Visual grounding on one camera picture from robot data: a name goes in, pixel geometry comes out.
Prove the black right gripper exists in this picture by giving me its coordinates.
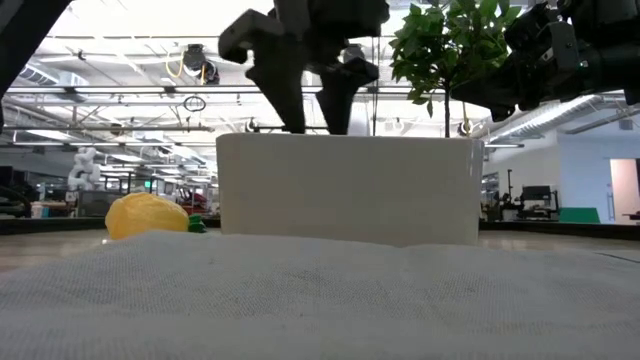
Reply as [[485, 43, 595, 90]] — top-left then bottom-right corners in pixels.
[[449, 0, 601, 123]]

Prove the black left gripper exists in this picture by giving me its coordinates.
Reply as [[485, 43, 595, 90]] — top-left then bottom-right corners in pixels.
[[245, 0, 391, 136]]

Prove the yellow toy lemon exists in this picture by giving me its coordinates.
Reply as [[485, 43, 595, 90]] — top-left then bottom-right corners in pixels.
[[104, 192, 207, 241]]

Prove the pale grey plastic tupperware container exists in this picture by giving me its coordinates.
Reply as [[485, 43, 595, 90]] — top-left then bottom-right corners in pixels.
[[215, 132, 485, 248]]

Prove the potted green artificial plant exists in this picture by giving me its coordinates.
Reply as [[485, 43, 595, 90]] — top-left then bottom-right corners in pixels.
[[389, 0, 524, 139]]

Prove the black workstation machine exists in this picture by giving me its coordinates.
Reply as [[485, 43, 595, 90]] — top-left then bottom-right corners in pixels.
[[517, 184, 561, 222]]

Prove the green board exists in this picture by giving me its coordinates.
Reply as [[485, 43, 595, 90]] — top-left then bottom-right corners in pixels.
[[558, 206, 601, 225]]

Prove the grey woven cloth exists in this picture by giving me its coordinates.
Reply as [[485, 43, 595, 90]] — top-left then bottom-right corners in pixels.
[[0, 229, 640, 360]]

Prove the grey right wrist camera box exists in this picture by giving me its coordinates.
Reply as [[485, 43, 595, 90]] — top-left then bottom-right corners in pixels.
[[546, 19, 582, 75]]

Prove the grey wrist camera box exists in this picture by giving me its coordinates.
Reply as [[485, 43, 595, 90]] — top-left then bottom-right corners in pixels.
[[546, 19, 582, 75], [218, 8, 286, 65]]

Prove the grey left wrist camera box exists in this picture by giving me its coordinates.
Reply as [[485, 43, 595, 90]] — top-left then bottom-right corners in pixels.
[[218, 8, 286, 65]]

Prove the black ceiling cable reel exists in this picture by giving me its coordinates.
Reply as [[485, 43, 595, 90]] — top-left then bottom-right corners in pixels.
[[180, 43, 221, 86]]

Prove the hanging black cable loop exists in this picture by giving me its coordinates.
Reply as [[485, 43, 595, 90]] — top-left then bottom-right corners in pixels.
[[182, 94, 208, 114]]

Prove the black aluminium table frame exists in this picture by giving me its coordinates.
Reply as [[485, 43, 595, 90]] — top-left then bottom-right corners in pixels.
[[0, 215, 640, 241]]

